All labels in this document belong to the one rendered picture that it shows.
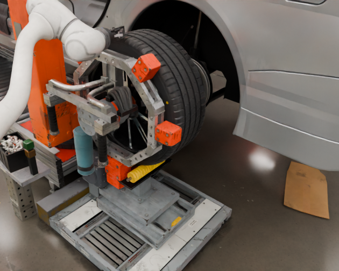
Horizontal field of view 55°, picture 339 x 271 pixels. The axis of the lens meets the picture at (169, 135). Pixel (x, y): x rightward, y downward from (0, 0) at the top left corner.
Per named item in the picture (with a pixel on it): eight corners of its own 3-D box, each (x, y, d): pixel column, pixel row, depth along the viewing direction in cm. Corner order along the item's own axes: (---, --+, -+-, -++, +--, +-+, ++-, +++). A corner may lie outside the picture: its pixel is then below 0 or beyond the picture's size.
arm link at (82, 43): (112, 39, 120) (84, 15, 119) (94, 48, 107) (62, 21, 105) (98, 61, 125) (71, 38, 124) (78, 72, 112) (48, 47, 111)
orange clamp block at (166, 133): (165, 133, 146) (181, 141, 141) (153, 140, 141) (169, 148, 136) (166, 119, 142) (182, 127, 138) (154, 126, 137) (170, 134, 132)
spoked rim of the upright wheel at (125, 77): (179, 35, 150) (112, 52, 184) (145, 44, 134) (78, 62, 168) (203, 136, 164) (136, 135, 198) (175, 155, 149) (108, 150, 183)
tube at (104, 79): (109, 85, 147) (108, 63, 141) (73, 98, 134) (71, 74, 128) (84, 75, 156) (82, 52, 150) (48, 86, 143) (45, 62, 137)
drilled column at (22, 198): (37, 213, 209) (26, 160, 187) (22, 221, 202) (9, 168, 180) (28, 205, 214) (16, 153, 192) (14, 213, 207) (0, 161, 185)
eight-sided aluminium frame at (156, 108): (161, 175, 158) (167, 69, 129) (152, 182, 153) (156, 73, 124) (88, 134, 185) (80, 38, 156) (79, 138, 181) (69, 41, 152)
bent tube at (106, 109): (141, 99, 137) (141, 76, 131) (106, 115, 124) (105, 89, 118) (112, 87, 146) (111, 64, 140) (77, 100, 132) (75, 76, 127)
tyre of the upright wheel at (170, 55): (189, 13, 142) (99, 41, 187) (153, 21, 126) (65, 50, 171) (220, 150, 161) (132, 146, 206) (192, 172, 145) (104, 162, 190)
